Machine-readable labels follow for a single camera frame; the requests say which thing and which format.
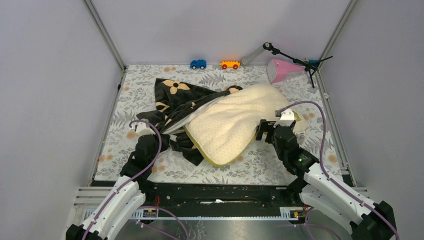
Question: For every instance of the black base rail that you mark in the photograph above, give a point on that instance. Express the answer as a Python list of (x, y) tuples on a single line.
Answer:
[(215, 201)]

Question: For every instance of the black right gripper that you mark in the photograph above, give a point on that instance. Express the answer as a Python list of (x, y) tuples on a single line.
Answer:
[(265, 126)]

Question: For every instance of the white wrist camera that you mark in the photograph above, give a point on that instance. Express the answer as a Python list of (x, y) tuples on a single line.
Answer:
[(285, 118), (142, 129)]

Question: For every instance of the floral patterned table mat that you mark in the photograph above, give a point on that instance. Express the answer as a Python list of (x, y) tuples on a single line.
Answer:
[(258, 165)]

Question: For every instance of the blue toy car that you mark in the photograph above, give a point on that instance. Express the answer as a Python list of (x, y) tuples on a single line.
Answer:
[(198, 64)]

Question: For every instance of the black tripod stand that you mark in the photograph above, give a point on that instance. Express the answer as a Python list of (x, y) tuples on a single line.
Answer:
[(309, 66)]

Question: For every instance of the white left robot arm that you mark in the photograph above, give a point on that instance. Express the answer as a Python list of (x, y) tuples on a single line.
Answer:
[(125, 196)]

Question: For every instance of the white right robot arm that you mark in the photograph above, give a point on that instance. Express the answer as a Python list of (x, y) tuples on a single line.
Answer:
[(360, 216)]

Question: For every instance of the pink and white iron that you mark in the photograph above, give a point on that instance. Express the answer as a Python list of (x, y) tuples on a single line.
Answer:
[(277, 70)]

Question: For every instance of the grey metal cylinder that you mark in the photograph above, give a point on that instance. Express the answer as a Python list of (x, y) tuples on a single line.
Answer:
[(245, 60)]

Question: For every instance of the orange toy car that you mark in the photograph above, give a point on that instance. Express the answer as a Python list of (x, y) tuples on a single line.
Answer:
[(230, 65)]

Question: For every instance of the black floral plush pillowcase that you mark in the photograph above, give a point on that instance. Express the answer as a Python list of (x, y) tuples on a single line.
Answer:
[(175, 101)]

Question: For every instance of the white quilted pillow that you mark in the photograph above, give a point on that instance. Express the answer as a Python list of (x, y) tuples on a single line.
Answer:
[(224, 129)]

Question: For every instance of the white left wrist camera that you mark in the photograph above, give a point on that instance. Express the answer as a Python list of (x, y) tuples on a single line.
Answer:
[(142, 129)]

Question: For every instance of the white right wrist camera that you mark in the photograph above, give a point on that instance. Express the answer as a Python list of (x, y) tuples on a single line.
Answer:
[(285, 118)]

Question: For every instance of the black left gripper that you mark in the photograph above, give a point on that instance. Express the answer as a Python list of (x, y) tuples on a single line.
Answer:
[(156, 137)]

